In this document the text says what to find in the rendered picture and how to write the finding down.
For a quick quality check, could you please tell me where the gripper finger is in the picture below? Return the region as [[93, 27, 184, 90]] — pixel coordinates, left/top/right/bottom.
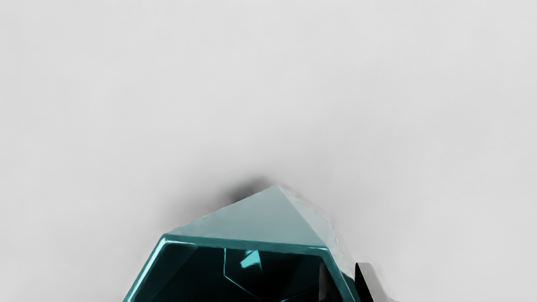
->
[[355, 262, 400, 302]]

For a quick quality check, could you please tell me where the teal faceted mug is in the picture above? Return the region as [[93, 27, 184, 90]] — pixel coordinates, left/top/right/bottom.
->
[[123, 185, 362, 302]]

